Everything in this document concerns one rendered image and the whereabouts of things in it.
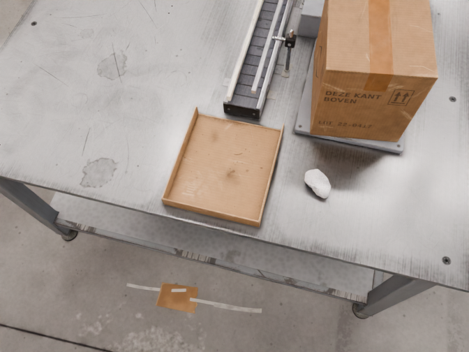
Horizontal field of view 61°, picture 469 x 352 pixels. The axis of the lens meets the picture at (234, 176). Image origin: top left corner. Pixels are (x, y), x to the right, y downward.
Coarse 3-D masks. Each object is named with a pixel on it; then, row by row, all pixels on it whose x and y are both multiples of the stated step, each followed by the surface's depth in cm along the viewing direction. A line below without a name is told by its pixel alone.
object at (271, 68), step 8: (288, 0) 132; (288, 8) 130; (288, 16) 134; (280, 32) 126; (272, 56) 122; (272, 64) 120; (272, 72) 124; (264, 80) 123; (264, 88) 116; (264, 96) 116; (224, 104) 115; (232, 112) 118; (240, 112) 117; (248, 112) 116; (256, 112) 115
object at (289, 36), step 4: (292, 32) 110; (272, 36) 114; (276, 36) 114; (288, 36) 113; (292, 36) 112; (296, 36) 113; (276, 40) 114; (280, 40) 114; (284, 40) 114; (288, 40) 112; (292, 40) 112; (288, 44) 113; (292, 44) 113; (288, 48) 116; (288, 52) 117; (288, 56) 119; (288, 60) 120; (288, 64) 122; (288, 68) 124
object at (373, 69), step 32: (352, 0) 97; (384, 0) 97; (416, 0) 96; (320, 32) 109; (352, 32) 92; (384, 32) 92; (416, 32) 92; (320, 64) 100; (352, 64) 88; (384, 64) 88; (416, 64) 88; (320, 96) 97; (352, 96) 95; (384, 96) 94; (416, 96) 92; (320, 128) 109; (352, 128) 107; (384, 128) 105
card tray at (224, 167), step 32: (192, 128) 116; (224, 128) 116; (256, 128) 116; (192, 160) 112; (224, 160) 111; (256, 160) 111; (192, 192) 108; (224, 192) 107; (256, 192) 107; (256, 224) 101
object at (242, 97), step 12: (264, 0) 132; (276, 0) 132; (264, 12) 130; (264, 24) 127; (276, 24) 127; (252, 36) 125; (264, 36) 125; (252, 48) 123; (252, 60) 121; (240, 72) 119; (252, 72) 119; (264, 72) 119; (240, 84) 117; (252, 84) 117; (240, 96) 115; (252, 96) 115; (252, 108) 113
